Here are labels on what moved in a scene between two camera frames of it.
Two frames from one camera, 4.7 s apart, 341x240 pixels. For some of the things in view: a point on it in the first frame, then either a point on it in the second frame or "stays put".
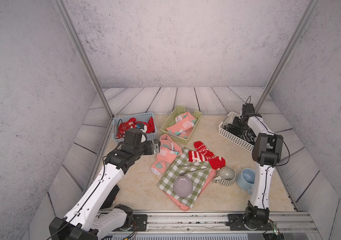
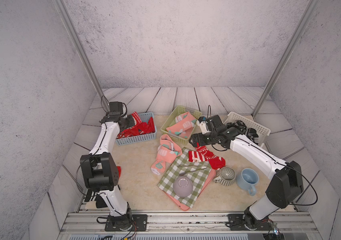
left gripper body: [146, 148] to [128, 121]
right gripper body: [237, 122] to [205, 139]
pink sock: [168, 152] stays put
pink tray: [208, 181] stays put
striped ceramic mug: [225, 176] stays put
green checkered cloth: [198, 172] stays put
